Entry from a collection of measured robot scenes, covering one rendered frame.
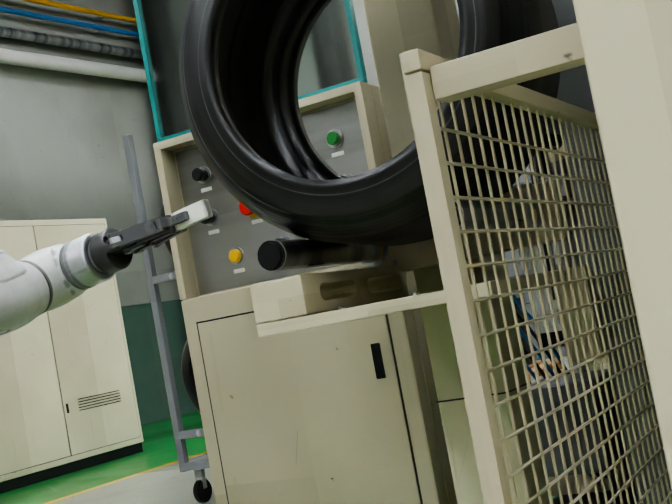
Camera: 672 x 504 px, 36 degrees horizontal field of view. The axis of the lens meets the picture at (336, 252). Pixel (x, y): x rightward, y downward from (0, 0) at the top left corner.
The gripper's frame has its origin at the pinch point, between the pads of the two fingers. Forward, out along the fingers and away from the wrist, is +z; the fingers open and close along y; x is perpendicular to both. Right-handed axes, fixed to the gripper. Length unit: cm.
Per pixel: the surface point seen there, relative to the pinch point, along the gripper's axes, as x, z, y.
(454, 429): 47, 22, 25
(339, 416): 40, -14, 52
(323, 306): 22.5, 22.3, -7.2
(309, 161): -3.4, 17.2, 13.1
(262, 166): 1.1, 23.2, -13.6
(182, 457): 42, -240, 286
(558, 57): 16, 78, -61
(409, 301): 26.4, 38.0, -12.4
